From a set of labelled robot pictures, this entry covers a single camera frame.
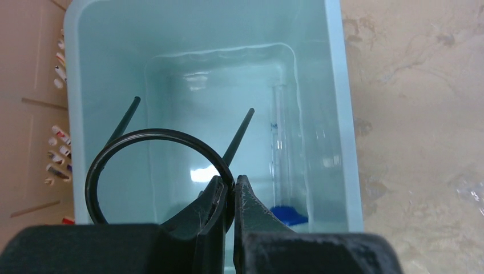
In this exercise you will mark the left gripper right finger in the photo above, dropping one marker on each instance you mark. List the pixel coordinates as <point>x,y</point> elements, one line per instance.
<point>263,244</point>

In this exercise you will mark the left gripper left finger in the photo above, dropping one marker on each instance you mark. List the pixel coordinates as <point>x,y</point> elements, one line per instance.
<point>192,241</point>

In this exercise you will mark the black ring stand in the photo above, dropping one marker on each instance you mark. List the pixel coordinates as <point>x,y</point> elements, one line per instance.
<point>168,155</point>

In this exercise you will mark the teal plastic tub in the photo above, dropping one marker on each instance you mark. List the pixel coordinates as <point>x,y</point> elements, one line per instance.
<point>199,66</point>

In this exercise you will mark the orange plastic rack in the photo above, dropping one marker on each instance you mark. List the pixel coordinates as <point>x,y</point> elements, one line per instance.
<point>36,184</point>

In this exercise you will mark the glass graduated cylinder blue base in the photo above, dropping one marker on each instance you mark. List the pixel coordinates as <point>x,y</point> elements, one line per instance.
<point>284,204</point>

